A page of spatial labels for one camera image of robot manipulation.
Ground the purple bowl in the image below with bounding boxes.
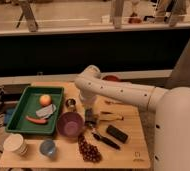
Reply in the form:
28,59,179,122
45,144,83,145
57,112,84,138

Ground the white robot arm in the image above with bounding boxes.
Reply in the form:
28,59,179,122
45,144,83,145
75,65,190,171

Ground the orange-brown bowl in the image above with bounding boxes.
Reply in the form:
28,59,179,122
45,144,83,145
102,75,121,82

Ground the small dark metal object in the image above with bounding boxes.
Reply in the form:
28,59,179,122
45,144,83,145
85,119,97,129

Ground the small metal cup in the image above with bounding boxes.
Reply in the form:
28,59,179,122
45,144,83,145
65,98,76,112

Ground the black rectangular case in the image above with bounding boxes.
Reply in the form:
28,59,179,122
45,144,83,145
106,125,128,143

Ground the bunch of dark grapes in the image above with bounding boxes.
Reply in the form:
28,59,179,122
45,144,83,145
78,135,102,163

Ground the grey folded cloth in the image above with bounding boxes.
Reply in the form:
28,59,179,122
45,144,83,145
36,104,56,119

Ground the orange peach fruit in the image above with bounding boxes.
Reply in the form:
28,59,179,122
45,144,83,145
39,94,52,106

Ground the blue glass cup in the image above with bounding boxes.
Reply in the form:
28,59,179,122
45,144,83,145
39,139,56,157

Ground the green plastic tray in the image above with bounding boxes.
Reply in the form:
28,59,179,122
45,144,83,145
6,86,64,135

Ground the white paper cup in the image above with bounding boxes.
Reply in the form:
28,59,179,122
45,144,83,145
3,134,27,155

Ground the black handled tool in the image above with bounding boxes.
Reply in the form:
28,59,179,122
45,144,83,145
92,133,120,150

